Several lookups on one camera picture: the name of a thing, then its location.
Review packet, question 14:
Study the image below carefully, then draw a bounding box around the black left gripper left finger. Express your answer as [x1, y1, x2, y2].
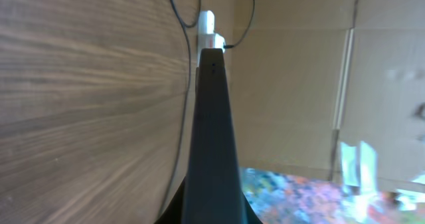
[154, 178, 185, 224]

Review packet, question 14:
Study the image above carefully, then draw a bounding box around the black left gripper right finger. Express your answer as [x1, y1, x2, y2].
[244, 197, 262, 224]

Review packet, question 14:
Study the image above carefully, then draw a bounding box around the blue Galaxy smartphone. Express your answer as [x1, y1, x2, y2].
[181, 49, 247, 224]

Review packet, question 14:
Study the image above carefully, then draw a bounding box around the black charging cable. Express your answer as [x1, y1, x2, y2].
[157, 0, 256, 218]

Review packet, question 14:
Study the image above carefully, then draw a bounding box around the white power strip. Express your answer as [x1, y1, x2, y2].
[197, 10, 215, 63]

